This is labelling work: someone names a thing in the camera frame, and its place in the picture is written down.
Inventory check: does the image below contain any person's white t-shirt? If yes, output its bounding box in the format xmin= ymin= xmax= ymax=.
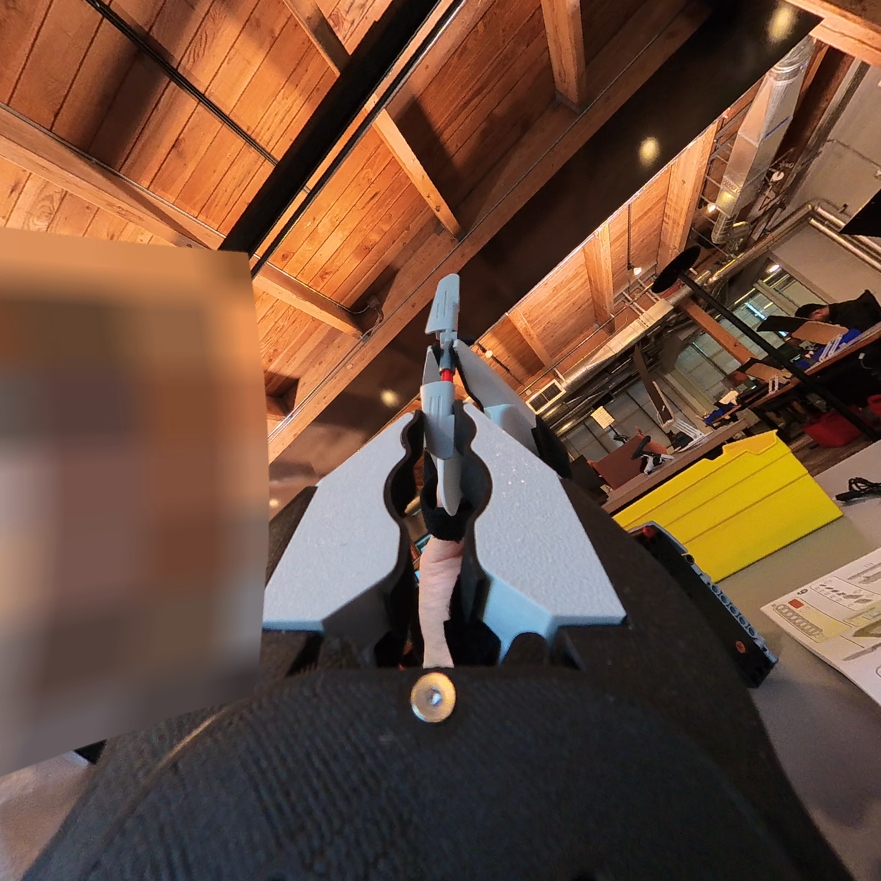
xmin=0 ymin=740 xmax=104 ymax=881

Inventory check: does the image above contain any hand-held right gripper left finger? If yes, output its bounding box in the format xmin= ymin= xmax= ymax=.
xmin=263 ymin=412 xmax=422 ymax=666

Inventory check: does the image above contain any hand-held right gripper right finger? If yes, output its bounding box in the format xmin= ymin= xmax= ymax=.
xmin=451 ymin=403 xmax=627 ymax=665

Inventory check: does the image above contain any black pole stand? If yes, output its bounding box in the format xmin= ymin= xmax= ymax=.
xmin=652 ymin=246 xmax=881 ymax=441

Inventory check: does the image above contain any silver air duct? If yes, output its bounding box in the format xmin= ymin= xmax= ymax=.
xmin=709 ymin=38 xmax=820 ymax=245

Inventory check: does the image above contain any wooden work table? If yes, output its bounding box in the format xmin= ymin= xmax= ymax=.
xmin=602 ymin=420 xmax=751 ymax=513
xmin=730 ymin=323 xmax=881 ymax=414

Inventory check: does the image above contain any brown office chair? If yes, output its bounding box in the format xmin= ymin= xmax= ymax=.
xmin=591 ymin=432 xmax=675 ymax=491

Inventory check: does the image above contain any person's left hand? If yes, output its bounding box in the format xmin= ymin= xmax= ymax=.
xmin=418 ymin=538 xmax=463 ymax=670

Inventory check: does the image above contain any black brick frame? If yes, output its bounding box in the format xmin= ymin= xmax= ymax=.
xmin=630 ymin=522 xmax=779 ymax=689

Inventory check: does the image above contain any open white instruction booklet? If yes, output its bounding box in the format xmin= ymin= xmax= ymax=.
xmin=760 ymin=547 xmax=881 ymax=696

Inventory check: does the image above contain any yellow plastic bin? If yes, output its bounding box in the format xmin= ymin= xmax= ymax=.
xmin=613 ymin=430 xmax=844 ymax=585

